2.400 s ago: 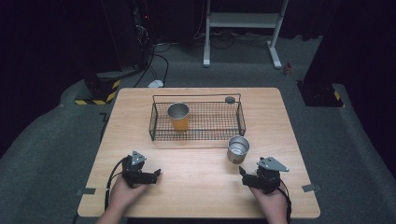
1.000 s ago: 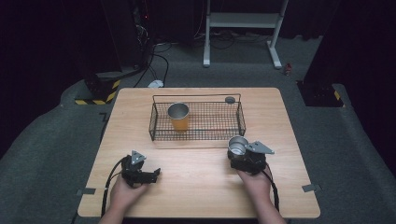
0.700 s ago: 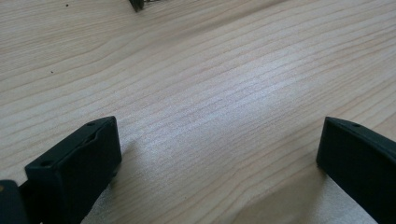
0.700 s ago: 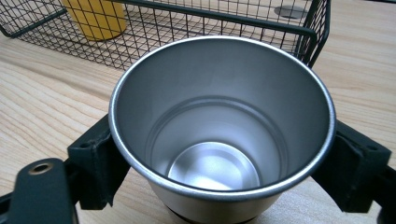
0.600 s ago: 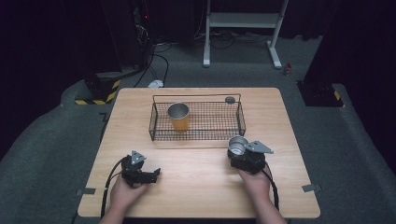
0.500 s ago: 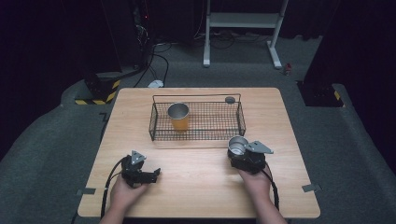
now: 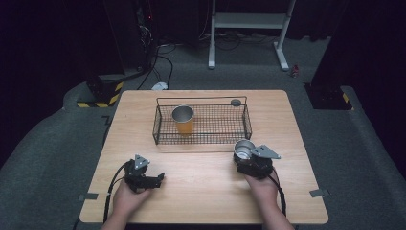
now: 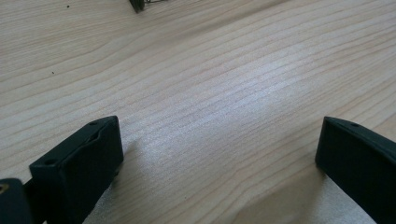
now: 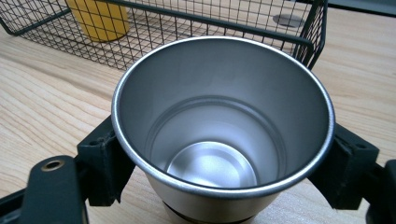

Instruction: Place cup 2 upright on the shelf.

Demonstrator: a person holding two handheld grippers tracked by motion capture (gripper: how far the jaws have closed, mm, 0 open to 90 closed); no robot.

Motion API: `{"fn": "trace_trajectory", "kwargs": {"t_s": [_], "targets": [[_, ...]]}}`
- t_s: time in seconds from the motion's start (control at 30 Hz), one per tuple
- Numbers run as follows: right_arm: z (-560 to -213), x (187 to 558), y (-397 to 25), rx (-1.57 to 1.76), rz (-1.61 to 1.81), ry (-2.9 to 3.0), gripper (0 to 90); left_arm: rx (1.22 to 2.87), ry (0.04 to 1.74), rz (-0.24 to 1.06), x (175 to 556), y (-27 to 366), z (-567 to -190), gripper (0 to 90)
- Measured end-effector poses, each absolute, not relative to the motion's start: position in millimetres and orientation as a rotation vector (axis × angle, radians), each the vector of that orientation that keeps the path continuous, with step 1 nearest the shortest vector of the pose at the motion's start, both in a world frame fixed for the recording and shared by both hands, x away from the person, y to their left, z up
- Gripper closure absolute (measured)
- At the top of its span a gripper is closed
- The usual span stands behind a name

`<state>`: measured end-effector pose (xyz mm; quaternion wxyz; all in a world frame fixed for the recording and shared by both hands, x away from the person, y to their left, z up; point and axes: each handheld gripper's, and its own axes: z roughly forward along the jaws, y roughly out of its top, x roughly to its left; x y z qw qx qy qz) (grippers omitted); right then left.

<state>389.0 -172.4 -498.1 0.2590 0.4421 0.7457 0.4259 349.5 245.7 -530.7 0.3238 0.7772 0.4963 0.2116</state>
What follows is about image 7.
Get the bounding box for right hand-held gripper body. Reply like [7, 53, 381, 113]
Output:
[247, 144, 282, 180]

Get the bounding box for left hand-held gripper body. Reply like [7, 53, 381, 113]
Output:
[124, 153, 151, 194]

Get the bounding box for silver metal cup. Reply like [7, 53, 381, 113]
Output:
[233, 139, 257, 161]

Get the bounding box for black wire basket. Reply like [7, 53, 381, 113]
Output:
[152, 95, 253, 146]

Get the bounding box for orange cup with metal lining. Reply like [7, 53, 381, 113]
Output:
[171, 104, 195, 137]

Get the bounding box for person's right hand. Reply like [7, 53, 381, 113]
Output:
[243, 172, 281, 207]

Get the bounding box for person's left hand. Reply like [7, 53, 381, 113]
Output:
[112, 182, 152, 217]

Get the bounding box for grey tape piece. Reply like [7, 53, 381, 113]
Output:
[78, 192, 100, 201]
[309, 189, 331, 198]

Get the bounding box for black yellow striped stand base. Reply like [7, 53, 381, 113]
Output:
[76, 74, 124, 109]
[304, 81, 354, 111]

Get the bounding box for dark computer tower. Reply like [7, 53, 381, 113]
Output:
[101, 0, 161, 72]

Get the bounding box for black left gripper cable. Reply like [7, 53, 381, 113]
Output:
[103, 160, 132, 223]

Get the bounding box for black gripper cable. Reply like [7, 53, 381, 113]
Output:
[103, 160, 132, 223]
[267, 174, 287, 218]

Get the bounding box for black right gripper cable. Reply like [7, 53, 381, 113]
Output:
[267, 174, 287, 218]

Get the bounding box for black floor cable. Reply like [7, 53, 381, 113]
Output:
[137, 44, 177, 91]

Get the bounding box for white metal stand frame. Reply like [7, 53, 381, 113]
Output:
[208, 0, 297, 72]

